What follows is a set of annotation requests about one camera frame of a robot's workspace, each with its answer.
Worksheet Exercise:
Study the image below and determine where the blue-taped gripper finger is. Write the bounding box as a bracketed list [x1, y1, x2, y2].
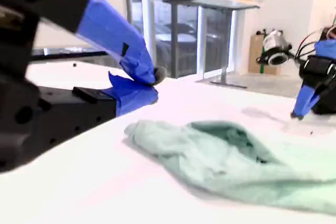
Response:
[72, 71, 159, 126]
[290, 80, 315, 120]
[301, 78, 336, 118]
[0, 0, 168, 86]

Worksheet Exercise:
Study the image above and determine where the black camera cable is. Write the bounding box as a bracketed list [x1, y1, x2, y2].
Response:
[293, 29, 326, 63]

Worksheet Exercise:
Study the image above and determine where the tall cardboard box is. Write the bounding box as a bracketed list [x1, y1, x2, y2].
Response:
[247, 34, 282, 76]

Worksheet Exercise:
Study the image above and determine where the short black camera stalk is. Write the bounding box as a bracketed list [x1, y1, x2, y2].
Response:
[286, 47, 304, 65]

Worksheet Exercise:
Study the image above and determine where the dark metal rail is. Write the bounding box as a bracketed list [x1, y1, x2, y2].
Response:
[30, 47, 112, 62]

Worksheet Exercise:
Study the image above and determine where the grey camera box ring lens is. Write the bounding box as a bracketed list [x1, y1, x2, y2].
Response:
[256, 30, 293, 66]

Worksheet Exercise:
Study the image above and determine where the grey standing desk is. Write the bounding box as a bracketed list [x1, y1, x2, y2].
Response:
[154, 0, 261, 89]

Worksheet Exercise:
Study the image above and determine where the pale green t-shirt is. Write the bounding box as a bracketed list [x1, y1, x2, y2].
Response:
[123, 120, 336, 216]

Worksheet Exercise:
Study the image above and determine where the red and white wire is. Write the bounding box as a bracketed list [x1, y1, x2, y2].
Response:
[327, 24, 336, 42]

